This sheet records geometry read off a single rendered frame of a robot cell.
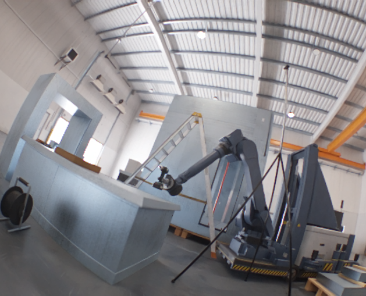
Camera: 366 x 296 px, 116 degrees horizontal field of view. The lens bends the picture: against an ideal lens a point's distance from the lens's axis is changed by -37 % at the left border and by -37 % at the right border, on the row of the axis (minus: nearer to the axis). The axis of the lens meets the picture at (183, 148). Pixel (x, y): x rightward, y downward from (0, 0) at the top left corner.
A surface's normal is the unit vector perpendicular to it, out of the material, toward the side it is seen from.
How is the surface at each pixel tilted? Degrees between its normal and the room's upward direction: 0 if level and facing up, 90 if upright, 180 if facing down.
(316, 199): 90
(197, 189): 90
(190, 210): 90
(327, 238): 90
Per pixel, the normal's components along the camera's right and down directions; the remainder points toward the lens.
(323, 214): 0.04, -0.27
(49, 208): -0.20, -0.35
